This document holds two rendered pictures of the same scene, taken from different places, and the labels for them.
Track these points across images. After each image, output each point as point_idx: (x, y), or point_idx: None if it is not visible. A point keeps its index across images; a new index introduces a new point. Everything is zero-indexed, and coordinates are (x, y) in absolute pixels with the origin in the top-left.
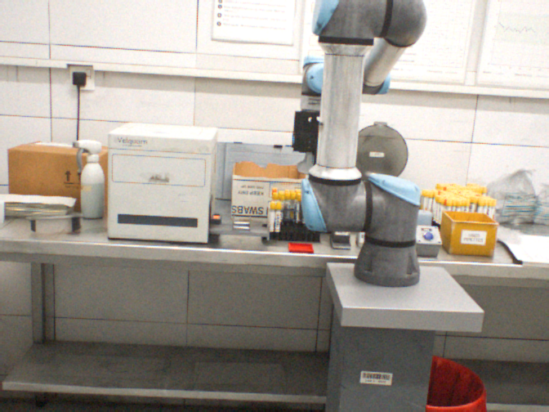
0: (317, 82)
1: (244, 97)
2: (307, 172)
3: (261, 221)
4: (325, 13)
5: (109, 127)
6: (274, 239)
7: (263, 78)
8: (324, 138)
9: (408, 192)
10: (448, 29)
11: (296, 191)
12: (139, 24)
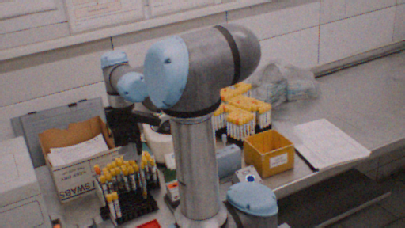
0: (132, 96)
1: (24, 70)
2: (132, 158)
3: (90, 193)
4: (175, 94)
5: None
6: (119, 223)
7: (39, 49)
8: (191, 197)
9: (271, 207)
10: None
11: (118, 162)
12: None
